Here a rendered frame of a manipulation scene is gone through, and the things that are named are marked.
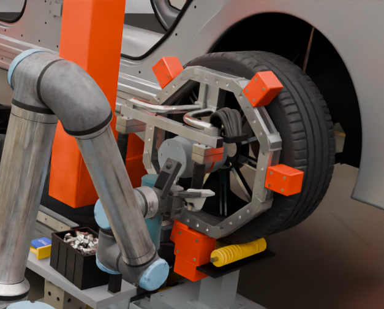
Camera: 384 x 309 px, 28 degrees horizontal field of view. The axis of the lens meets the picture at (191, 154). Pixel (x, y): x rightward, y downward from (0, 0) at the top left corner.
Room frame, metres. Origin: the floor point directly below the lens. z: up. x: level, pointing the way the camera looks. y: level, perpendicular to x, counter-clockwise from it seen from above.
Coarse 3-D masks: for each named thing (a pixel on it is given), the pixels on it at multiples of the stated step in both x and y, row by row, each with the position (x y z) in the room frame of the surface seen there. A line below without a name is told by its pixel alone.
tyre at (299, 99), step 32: (192, 64) 2.63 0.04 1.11; (224, 64) 2.54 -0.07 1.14; (256, 64) 2.47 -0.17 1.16; (288, 64) 2.59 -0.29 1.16; (288, 96) 2.40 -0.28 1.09; (320, 96) 2.52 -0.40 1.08; (288, 128) 2.35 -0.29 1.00; (320, 128) 2.44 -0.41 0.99; (288, 160) 2.33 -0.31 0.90; (320, 160) 2.41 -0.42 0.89; (320, 192) 2.46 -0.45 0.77; (256, 224) 2.39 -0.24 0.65; (288, 224) 2.44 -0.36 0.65
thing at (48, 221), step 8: (40, 208) 2.94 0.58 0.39; (40, 216) 2.90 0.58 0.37; (48, 216) 2.87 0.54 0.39; (56, 216) 2.87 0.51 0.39; (40, 224) 2.90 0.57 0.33; (48, 224) 2.87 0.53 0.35; (56, 224) 2.84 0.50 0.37; (64, 224) 2.81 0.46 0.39; (72, 224) 2.81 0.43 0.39; (40, 232) 2.90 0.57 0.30; (48, 232) 2.86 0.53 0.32
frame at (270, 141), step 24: (192, 72) 2.51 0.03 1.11; (216, 72) 2.50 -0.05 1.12; (168, 96) 2.58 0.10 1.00; (240, 96) 2.38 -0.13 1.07; (264, 120) 2.36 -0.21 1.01; (264, 144) 2.30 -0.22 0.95; (264, 168) 2.29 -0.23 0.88; (264, 192) 2.29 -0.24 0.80; (192, 216) 2.47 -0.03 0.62; (240, 216) 2.35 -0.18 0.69
